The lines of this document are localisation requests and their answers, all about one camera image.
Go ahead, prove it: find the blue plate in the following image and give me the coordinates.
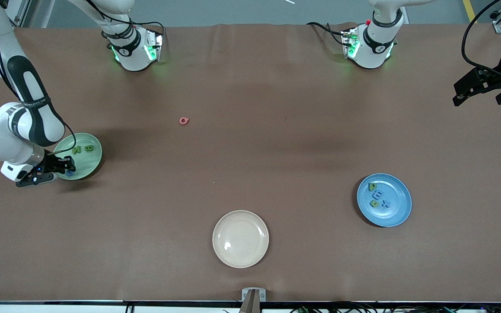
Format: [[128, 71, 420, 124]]
[[357, 173, 413, 228]]

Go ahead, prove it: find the silver camera mount bracket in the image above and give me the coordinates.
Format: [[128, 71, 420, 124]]
[[241, 288, 267, 302]]

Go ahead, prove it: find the silver arm base box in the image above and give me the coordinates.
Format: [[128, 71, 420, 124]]
[[144, 30, 164, 62], [341, 27, 360, 59]]

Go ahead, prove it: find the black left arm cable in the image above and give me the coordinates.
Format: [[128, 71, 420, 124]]
[[461, 0, 501, 81]]

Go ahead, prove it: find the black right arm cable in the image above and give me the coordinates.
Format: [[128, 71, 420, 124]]
[[44, 122, 77, 156]]

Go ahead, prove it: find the brown table mat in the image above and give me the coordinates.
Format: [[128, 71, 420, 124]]
[[0, 23, 501, 303]]

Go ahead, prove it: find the black base cable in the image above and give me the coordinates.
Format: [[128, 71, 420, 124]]
[[306, 22, 347, 46], [129, 20, 165, 32]]

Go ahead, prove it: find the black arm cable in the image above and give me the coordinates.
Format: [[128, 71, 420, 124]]
[[44, 122, 77, 156], [461, 0, 501, 81]]

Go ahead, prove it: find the grey camera pole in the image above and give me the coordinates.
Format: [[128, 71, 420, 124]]
[[239, 290, 263, 313]]

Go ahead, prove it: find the beige plate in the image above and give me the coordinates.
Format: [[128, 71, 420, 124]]
[[212, 210, 270, 269]]

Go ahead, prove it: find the light green plate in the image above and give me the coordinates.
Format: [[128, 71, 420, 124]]
[[51, 133, 103, 181]]

